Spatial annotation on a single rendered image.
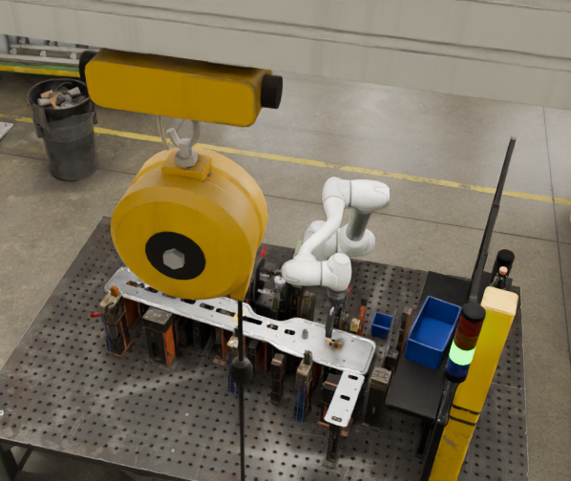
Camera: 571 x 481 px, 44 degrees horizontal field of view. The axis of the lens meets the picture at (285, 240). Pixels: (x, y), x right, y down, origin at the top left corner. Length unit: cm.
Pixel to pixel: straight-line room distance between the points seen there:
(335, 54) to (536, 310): 476
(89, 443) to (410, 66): 307
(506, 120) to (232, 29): 673
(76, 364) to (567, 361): 305
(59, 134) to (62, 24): 528
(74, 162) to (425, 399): 379
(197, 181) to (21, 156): 593
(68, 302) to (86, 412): 76
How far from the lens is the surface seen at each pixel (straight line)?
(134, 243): 71
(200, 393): 357
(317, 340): 339
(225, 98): 60
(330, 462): 335
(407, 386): 323
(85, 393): 365
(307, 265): 299
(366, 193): 341
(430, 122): 700
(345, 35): 55
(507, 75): 55
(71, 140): 592
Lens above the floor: 354
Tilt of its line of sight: 41 degrees down
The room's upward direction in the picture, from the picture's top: 2 degrees clockwise
